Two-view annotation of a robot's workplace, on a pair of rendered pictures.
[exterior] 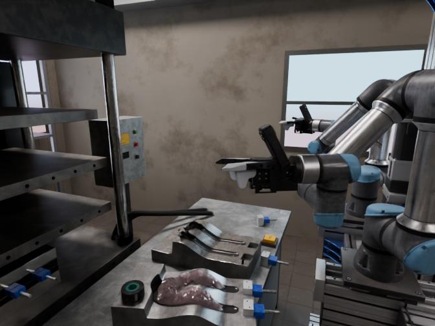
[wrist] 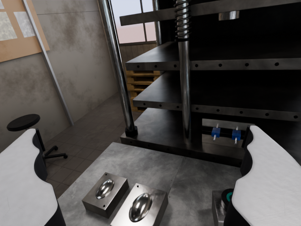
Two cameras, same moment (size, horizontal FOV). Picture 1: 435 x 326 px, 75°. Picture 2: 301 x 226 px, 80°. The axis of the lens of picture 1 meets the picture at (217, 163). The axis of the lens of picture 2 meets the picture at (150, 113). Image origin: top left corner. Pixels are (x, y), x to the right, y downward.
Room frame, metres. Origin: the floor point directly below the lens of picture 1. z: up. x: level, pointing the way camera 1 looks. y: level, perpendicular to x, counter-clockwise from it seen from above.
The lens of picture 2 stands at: (0.69, -0.11, 1.52)
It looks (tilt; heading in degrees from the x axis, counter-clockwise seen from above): 28 degrees down; 97
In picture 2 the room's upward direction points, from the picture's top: 9 degrees counter-clockwise
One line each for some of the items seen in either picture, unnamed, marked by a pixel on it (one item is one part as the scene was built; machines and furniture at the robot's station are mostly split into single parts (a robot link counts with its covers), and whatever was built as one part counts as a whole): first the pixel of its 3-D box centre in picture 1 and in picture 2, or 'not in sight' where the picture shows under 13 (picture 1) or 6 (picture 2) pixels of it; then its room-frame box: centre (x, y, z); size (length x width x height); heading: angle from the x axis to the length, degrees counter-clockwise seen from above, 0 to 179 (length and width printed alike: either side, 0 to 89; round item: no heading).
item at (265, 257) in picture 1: (274, 260); not in sight; (1.22, -0.28, 0.83); 0.13 x 0.05 x 0.05; 66
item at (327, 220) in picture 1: (326, 202); not in sight; (0.71, -0.29, 1.34); 0.11 x 0.08 x 0.11; 5
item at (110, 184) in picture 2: not in sight; (106, 193); (0.37, 0.44, 0.83); 0.17 x 0.13 x 0.06; 68
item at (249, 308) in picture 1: (261, 311); not in sight; (0.86, -0.16, 0.86); 0.13 x 0.05 x 0.05; 85
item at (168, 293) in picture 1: (190, 286); not in sight; (0.94, 0.10, 0.90); 0.26 x 0.18 x 0.08; 85
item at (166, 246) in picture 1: (207, 245); not in sight; (1.29, 0.05, 0.87); 0.50 x 0.26 x 0.14; 68
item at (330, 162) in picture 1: (334, 169); not in sight; (0.69, -0.30, 1.43); 0.11 x 0.08 x 0.09; 95
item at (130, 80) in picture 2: not in sight; (165, 83); (0.66, 3.03, 0.42); 1.18 x 0.81 x 0.83; 159
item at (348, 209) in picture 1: (362, 203); not in sight; (1.31, -0.72, 1.09); 0.15 x 0.15 x 0.10
